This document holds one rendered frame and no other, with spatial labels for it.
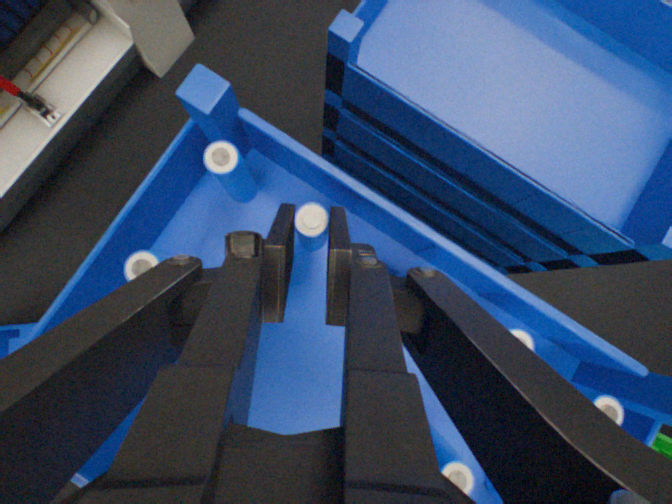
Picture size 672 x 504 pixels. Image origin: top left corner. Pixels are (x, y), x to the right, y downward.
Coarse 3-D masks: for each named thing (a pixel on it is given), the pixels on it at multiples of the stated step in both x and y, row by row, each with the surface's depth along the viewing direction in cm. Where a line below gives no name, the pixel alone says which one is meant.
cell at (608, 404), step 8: (576, 384) 22; (584, 392) 20; (592, 392) 20; (600, 392) 20; (592, 400) 19; (600, 400) 19; (608, 400) 19; (616, 400) 20; (600, 408) 19; (608, 408) 19; (616, 408) 19; (616, 416) 19
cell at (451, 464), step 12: (432, 432) 23; (444, 444) 21; (444, 456) 19; (456, 456) 19; (444, 468) 19; (456, 468) 19; (468, 468) 19; (456, 480) 18; (468, 480) 19; (468, 492) 19
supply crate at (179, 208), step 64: (192, 128) 21; (256, 128) 21; (192, 192) 26; (320, 192) 26; (128, 256) 23; (320, 256) 26; (384, 256) 26; (448, 256) 22; (64, 320) 21; (320, 320) 25; (512, 320) 26; (256, 384) 25; (320, 384) 25; (640, 384) 21
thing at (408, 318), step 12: (360, 252) 16; (372, 252) 16; (396, 276) 13; (348, 288) 13; (396, 288) 12; (408, 288) 13; (396, 300) 13; (408, 300) 12; (396, 312) 13; (408, 312) 12; (420, 312) 12; (408, 324) 13; (420, 324) 12
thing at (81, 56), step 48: (0, 0) 51; (48, 0) 54; (96, 0) 52; (0, 48) 52; (48, 48) 53; (96, 48) 56; (0, 96) 53; (48, 96) 55; (96, 96) 59; (0, 144) 54; (48, 144) 56; (0, 192) 54
